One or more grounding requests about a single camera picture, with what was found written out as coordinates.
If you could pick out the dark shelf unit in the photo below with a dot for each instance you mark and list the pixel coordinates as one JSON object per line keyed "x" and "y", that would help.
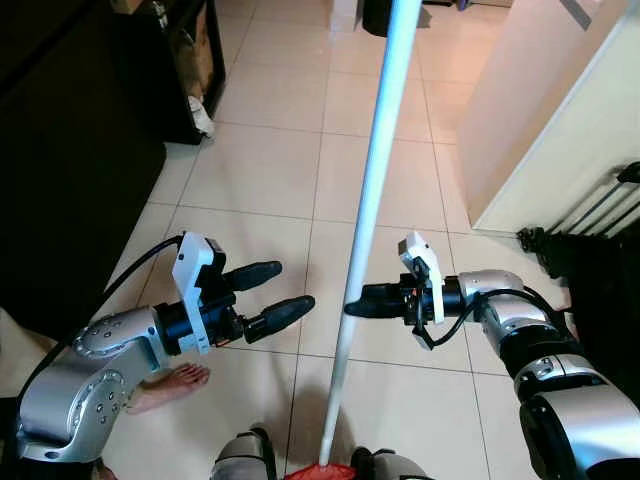
{"x": 185, "y": 60}

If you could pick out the cream white cabinet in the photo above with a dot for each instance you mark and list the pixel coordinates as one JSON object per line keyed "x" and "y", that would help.
{"x": 550, "y": 100}

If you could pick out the robot right leg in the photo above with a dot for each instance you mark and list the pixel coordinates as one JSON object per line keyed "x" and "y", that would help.
{"x": 395, "y": 468}

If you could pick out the large black furniture block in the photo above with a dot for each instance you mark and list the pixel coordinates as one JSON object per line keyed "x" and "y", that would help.
{"x": 60, "y": 220}

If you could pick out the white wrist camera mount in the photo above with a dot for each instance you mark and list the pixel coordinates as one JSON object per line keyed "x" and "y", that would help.
{"x": 195, "y": 265}
{"x": 420, "y": 255}

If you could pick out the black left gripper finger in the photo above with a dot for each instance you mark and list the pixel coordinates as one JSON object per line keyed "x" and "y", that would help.
{"x": 280, "y": 317}
{"x": 255, "y": 274}

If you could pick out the robot left leg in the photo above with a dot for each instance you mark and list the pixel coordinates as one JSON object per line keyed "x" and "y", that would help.
{"x": 245, "y": 460}

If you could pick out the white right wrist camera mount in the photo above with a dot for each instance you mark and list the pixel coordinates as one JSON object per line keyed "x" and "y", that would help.
{"x": 420, "y": 255}

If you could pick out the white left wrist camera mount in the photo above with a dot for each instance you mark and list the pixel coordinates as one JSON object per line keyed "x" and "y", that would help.
{"x": 195, "y": 265}

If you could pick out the small white cloth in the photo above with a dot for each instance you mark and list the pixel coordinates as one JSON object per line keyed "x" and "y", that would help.
{"x": 200, "y": 118}

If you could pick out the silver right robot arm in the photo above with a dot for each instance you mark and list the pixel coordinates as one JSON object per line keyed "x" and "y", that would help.
{"x": 580, "y": 430}

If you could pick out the robot leg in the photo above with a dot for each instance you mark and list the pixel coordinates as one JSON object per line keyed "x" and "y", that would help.
{"x": 395, "y": 468}
{"x": 245, "y": 460}

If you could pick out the dark trash can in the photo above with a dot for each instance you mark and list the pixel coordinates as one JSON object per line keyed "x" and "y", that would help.
{"x": 372, "y": 15}

